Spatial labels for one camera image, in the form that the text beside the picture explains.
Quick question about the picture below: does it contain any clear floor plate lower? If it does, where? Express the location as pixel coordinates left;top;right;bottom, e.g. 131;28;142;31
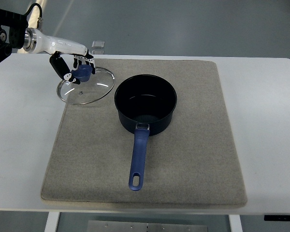
92;50;104;55

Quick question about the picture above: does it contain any white table leg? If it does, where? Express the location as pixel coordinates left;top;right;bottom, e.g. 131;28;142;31
229;215;243;232
44;212;60;232

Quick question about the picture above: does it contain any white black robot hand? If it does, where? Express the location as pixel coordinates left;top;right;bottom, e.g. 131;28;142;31
26;28;95;84

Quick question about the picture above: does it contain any black table control panel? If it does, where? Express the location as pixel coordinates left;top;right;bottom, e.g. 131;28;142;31
264;215;290;222

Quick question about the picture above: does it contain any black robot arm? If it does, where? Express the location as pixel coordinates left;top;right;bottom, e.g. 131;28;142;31
0;3;43;63

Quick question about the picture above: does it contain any white left table leg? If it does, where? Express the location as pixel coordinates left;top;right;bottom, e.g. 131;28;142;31
44;212;60;232

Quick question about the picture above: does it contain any glass lid blue knob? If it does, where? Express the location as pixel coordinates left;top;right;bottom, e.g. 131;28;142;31
57;65;115;105

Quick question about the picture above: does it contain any white right table leg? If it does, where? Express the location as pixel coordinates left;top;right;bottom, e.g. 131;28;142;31
229;215;243;232

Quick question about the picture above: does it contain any grey felt mat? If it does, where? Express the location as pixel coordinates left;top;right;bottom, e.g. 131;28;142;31
41;58;247;208

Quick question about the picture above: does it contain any dark blue saucepan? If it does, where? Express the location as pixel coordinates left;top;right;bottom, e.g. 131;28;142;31
114;74;177;191

